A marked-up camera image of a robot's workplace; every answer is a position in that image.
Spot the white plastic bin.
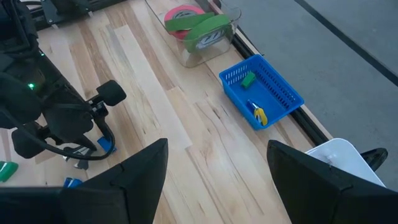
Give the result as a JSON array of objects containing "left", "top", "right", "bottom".
[{"left": 304, "top": 138, "right": 386, "bottom": 187}]

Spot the blue mini stapler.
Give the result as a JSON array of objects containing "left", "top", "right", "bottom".
[
  {"left": 63, "top": 177, "right": 84, "bottom": 189},
  {"left": 246, "top": 98, "right": 259, "bottom": 113},
  {"left": 96, "top": 136, "right": 118, "bottom": 154}
]

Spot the dark grey staple remover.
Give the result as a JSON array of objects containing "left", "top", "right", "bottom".
[{"left": 63, "top": 145, "right": 91, "bottom": 171}]

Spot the blue plastic basket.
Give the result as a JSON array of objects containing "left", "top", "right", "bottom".
[{"left": 218, "top": 54, "right": 305, "bottom": 131}]

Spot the yellow mini stapler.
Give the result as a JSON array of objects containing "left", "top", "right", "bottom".
[{"left": 253, "top": 105, "right": 269, "bottom": 127}]

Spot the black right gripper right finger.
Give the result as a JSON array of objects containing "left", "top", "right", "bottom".
[{"left": 267, "top": 139, "right": 398, "bottom": 224}]

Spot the clear plastic container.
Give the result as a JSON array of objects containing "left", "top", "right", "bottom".
[{"left": 144, "top": 0, "right": 243, "bottom": 68}]

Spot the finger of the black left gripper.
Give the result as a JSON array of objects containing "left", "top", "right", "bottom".
[
  {"left": 71, "top": 136, "right": 90, "bottom": 147},
  {"left": 83, "top": 136, "right": 98, "bottom": 149}
]

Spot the green mini stapler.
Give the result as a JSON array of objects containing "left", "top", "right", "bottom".
[
  {"left": 240, "top": 71, "right": 257, "bottom": 90},
  {"left": 0, "top": 161, "right": 19, "bottom": 184}
]

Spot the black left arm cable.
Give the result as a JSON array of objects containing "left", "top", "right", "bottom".
[{"left": 0, "top": 107, "right": 116, "bottom": 162}]

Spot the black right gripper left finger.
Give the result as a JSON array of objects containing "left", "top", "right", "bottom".
[{"left": 0, "top": 138, "right": 169, "bottom": 224}]

